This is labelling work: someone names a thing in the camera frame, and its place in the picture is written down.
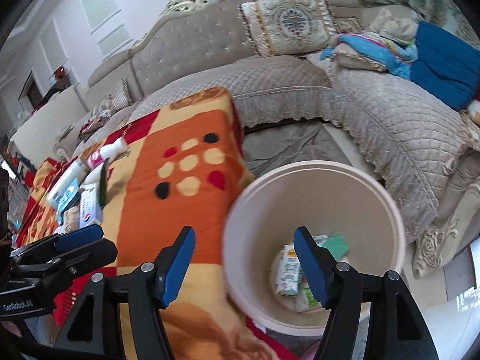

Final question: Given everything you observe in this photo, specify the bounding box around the white medicine box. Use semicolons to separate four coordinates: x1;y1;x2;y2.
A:
79;183;103;228

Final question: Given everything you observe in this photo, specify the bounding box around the blue folded blanket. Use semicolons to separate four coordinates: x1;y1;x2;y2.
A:
410;21;479;111

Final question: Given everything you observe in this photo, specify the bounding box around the beige tufted sofa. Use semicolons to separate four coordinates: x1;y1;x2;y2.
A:
52;0;480;280

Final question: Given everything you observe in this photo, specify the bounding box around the green white tissue pack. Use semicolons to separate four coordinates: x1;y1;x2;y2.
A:
294;282;322;314

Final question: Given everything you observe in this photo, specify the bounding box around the beige crumpled cloth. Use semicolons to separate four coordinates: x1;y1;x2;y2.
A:
368;7;418;42

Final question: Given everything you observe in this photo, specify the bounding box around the white cabinet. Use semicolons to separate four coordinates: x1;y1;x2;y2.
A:
10;86;87;168

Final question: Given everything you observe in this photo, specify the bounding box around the ornate embroidered cushion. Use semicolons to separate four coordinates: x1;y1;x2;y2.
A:
239;0;338;58

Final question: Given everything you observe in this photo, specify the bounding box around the large white cylindrical bottle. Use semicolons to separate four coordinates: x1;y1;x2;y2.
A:
46;158;90;209

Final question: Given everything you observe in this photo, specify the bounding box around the white round trash bin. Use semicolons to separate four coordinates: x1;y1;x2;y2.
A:
222;159;407;338

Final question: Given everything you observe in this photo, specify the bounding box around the pink label white bottle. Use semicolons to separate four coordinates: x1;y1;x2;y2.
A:
87;137;128;170

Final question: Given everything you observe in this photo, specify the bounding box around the colourful striped cloth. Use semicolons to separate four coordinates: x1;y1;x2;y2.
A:
319;32;418;80

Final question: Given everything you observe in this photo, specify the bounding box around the blue snack packet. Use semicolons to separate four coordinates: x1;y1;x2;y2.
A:
55;179;80;225

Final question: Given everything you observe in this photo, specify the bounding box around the orange patterned fleece blanket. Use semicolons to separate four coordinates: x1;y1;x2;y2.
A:
14;86;301;360

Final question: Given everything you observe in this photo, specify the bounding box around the small patterned cushion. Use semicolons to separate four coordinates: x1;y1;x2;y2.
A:
90;79;134;118

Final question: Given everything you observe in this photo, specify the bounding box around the santa plush toy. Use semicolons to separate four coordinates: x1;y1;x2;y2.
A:
467;99;480;126

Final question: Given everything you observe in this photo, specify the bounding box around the green white carton box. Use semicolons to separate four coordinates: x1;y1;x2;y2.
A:
276;244;302;297

